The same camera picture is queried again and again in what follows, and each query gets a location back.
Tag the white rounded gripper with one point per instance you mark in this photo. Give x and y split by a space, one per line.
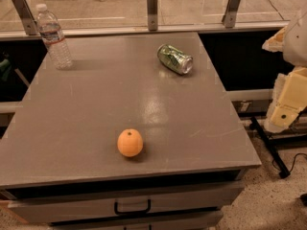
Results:
296 43

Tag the crushed green soda can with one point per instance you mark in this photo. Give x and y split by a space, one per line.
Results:
174 59

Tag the black drawer handle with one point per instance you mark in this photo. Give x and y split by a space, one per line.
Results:
132 208

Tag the orange fruit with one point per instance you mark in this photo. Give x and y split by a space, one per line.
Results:
130 142

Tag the grey drawer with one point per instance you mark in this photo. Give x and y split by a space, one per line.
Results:
95 206
170 221

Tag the clear plastic water bottle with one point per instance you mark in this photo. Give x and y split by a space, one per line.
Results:
53 38

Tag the metal rail bracket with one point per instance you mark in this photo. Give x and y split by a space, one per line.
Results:
230 14
152 15
26 16

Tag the grey horizontal window rail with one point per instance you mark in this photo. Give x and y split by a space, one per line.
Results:
198 28

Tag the middle metal rail bracket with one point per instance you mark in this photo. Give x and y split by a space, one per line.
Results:
152 15

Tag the grey upper drawer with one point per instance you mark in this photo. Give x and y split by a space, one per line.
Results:
95 206

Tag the black metal stand leg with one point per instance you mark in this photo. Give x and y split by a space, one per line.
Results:
284 172

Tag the right metal rail bracket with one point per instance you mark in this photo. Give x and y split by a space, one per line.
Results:
230 14

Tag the grey lower drawer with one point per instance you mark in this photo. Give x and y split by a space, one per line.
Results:
170 221

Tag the left metal rail bracket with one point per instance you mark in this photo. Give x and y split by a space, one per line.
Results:
26 16

